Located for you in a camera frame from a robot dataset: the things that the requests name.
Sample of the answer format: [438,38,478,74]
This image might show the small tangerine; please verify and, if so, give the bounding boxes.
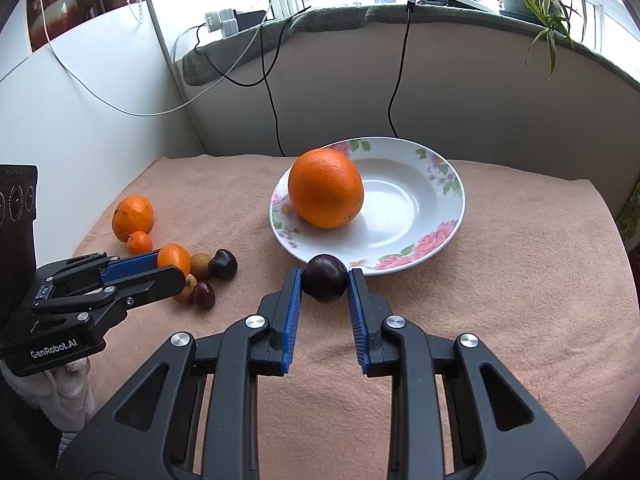
[126,231,153,256]

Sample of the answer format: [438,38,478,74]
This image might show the medium tangerine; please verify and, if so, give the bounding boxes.
[112,195,154,242]

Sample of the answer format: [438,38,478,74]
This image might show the small kumquat orange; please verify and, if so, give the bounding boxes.
[156,244,191,276]

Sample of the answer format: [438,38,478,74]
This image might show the dark chestnut fruit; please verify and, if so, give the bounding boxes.
[192,282,216,310]
[208,249,238,281]

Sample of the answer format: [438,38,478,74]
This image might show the dark plum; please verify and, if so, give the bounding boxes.
[300,254,348,304]

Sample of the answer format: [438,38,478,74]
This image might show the large orange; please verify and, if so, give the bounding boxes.
[288,148,364,230]

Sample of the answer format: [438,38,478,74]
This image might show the brown longan fruit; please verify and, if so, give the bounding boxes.
[190,252,212,281]
[172,274,198,304]

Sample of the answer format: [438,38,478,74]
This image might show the pink towel cloth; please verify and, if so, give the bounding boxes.
[89,155,639,479]

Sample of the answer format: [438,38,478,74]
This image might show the floral white plate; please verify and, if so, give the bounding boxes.
[269,136,466,275]

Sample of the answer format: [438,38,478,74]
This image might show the white power adapters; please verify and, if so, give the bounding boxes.
[205,9,240,38]

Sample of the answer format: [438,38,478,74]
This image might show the green windowsill cloth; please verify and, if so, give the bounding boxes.
[180,3,640,91]

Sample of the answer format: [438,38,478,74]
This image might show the white cable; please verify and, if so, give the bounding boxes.
[0,0,281,118]

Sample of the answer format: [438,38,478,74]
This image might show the black cable left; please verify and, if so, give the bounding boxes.
[193,5,314,158]

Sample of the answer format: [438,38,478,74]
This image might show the black cable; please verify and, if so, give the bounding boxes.
[193,5,314,158]
[387,0,421,139]

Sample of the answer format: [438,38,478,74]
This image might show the black cable right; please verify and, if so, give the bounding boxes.
[387,0,421,139]

